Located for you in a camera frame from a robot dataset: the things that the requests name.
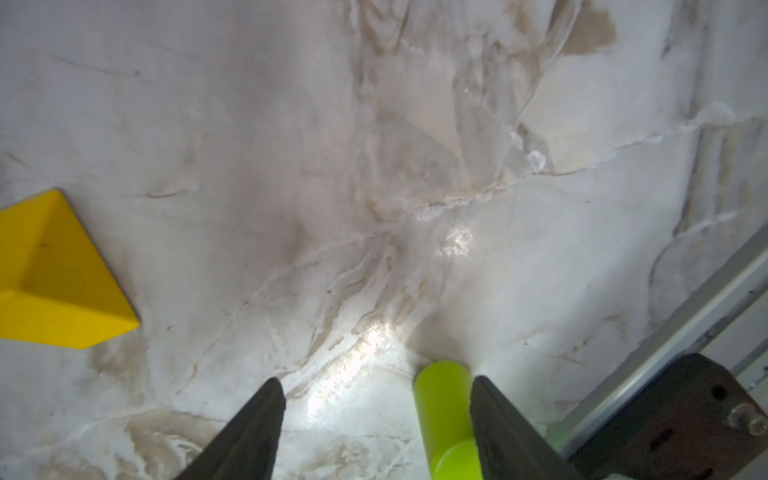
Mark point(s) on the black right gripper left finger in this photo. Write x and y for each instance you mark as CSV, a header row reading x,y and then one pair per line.
x,y
246,448

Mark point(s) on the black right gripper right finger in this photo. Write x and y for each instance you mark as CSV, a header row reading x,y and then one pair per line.
x,y
508,445

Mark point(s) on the lime green wood cylinder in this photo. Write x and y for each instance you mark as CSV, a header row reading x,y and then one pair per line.
x,y
442,398

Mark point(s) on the yellow rectangular wood block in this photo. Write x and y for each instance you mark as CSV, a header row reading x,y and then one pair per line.
x,y
56,289

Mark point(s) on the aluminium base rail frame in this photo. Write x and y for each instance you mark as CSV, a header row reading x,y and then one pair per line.
x,y
691,401

